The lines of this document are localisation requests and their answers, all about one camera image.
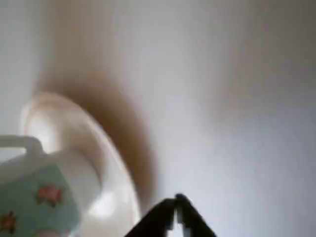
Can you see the white ceramic mug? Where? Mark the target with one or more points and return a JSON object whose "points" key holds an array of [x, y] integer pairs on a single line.
{"points": [[29, 197]]}

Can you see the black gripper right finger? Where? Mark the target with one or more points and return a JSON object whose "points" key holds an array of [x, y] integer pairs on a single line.
{"points": [[190, 219]]}

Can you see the white saucer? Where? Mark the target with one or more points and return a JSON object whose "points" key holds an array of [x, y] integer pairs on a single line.
{"points": [[116, 170]]}

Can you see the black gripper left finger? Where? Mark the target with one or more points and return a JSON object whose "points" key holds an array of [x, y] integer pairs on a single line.
{"points": [[158, 219]]}

